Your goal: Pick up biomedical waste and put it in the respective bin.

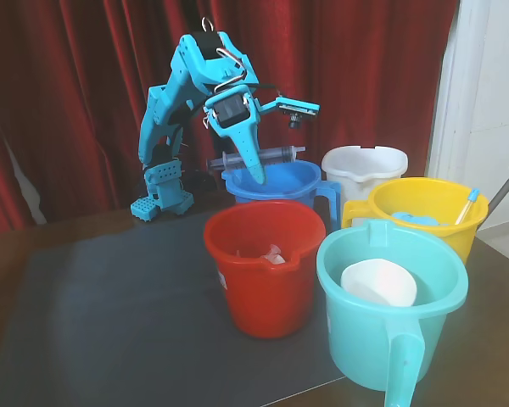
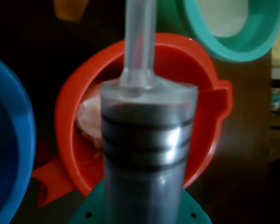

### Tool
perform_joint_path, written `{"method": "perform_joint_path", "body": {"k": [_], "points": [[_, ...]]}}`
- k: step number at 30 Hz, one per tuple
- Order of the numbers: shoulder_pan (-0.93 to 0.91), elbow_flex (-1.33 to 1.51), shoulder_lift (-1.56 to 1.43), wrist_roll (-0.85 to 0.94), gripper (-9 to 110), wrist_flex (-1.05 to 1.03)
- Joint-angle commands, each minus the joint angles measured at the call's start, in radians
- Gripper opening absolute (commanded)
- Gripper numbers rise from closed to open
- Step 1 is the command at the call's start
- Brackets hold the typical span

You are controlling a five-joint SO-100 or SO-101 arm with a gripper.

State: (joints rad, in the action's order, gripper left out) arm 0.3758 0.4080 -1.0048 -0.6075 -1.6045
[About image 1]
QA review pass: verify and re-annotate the blue gripper with motor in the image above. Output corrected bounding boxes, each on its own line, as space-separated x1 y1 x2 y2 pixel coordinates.
203 84 267 187

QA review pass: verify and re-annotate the clear plastic syringe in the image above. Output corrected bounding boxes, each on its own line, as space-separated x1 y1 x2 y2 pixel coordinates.
207 144 306 170

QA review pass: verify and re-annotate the white plastic waste piece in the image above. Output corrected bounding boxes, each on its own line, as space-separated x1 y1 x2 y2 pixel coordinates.
258 243 288 267

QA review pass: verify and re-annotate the blue plastic mug bucket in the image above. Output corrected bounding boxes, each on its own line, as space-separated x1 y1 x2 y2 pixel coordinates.
220 159 343 232

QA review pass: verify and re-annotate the white plastic bucket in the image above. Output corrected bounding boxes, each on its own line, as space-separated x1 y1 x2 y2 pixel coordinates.
321 145 409 228

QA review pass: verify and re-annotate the red curtain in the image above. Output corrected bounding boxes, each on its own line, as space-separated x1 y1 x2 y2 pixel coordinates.
0 0 463 237

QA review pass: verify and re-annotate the red plastic bucket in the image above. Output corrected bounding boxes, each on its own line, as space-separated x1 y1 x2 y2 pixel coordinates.
202 199 327 339

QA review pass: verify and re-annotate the yellow plastic mug bucket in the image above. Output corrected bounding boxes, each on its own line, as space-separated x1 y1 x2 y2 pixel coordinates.
341 176 491 266

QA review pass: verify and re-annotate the blue crumpled glove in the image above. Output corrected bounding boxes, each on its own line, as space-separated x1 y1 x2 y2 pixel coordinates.
390 210 442 227

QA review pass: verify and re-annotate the white face mask cup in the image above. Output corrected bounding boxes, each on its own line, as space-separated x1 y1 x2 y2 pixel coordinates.
339 259 418 308

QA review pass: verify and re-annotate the teal plastic mug bucket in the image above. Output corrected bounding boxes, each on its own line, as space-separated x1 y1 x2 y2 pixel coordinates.
316 219 470 407

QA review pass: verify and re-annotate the grey rubber mat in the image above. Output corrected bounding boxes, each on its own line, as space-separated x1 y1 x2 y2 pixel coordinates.
0 218 347 407

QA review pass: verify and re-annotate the tube with blue cap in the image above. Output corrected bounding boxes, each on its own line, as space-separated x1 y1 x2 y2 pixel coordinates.
453 188 481 226

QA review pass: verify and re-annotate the white panel door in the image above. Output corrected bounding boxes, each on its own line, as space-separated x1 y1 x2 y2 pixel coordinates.
428 0 509 234

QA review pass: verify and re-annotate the grey tripod leg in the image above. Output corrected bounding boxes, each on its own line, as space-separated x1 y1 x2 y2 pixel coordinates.
487 154 509 213

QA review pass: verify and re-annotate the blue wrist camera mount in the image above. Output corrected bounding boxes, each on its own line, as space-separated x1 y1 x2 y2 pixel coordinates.
258 96 322 131

